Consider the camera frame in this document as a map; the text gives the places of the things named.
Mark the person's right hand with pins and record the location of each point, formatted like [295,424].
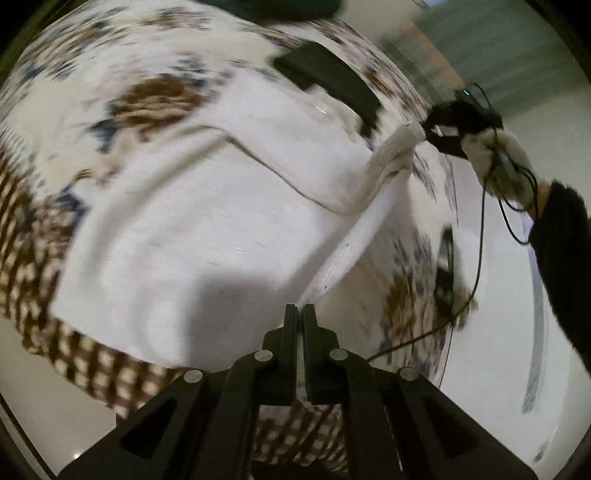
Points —
[501,157]

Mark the black phone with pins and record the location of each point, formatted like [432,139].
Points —
[445,277]

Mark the white small garment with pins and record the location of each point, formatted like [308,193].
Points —
[207,207]

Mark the dark green cloth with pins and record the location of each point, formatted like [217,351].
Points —
[277,8]

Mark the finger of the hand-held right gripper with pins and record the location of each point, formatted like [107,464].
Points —
[445,143]

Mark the floral printed blanket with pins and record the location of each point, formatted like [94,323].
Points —
[147,97]

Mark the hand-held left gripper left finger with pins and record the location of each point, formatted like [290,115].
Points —
[290,355]

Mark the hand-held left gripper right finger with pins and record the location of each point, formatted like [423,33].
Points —
[310,355]

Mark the black rectangular case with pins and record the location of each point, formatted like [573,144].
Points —
[332,74]

